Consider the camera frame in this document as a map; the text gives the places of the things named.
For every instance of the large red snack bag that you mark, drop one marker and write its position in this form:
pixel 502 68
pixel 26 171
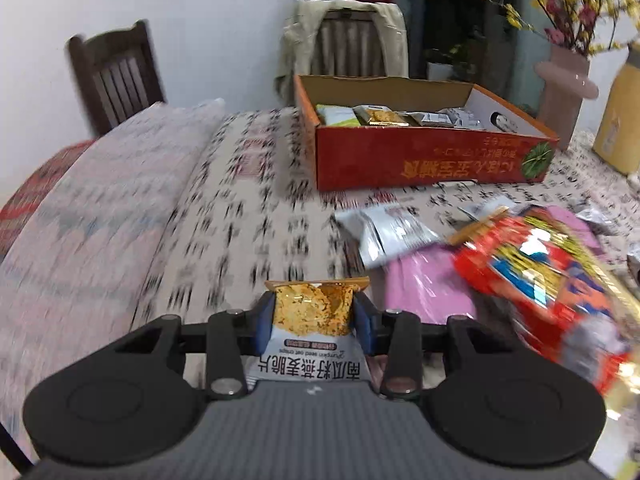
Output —
pixel 545 290

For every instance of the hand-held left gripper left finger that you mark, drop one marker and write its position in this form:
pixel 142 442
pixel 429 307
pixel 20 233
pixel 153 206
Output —
pixel 264 325

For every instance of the pink ceramic vase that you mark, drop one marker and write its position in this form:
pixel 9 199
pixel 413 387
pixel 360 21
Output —
pixel 565 95

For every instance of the chair with beige jacket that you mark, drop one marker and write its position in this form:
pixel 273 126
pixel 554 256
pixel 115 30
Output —
pixel 295 50

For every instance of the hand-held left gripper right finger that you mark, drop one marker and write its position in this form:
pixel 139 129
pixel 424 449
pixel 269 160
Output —
pixel 362 325

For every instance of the dark wooden chair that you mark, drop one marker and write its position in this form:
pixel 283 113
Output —
pixel 120 80

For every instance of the yellow and pink flower branches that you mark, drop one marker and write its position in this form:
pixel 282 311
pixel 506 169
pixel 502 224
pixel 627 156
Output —
pixel 565 0

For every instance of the red patterned cloth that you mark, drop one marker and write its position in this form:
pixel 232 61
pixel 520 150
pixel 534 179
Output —
pixel 40 185

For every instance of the purple snack packet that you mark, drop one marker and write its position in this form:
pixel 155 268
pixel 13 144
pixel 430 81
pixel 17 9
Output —
pixel 570 225
pixel 425 290

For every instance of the wooden chair with slats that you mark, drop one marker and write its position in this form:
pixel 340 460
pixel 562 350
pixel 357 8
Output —
pixel 345 45

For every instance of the pale woven patterned cloth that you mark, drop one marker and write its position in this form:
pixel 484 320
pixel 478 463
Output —
pixel 100 235

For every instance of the yellow thermos jug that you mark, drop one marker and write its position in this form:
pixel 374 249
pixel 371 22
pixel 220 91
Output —
pixel 620 120

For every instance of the green snack packet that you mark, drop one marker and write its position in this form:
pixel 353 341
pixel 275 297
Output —
pixel 337 116

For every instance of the small white plant pot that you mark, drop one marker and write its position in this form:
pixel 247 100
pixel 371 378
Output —
pixel 439 71

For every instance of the red cardboard box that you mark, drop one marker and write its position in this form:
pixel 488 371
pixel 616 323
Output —
pixel 400 160

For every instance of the silver snack packet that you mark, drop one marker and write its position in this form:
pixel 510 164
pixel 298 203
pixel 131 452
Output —
pixel 595 222
pixel 390 230
pixel 465 119
pixel 427 119

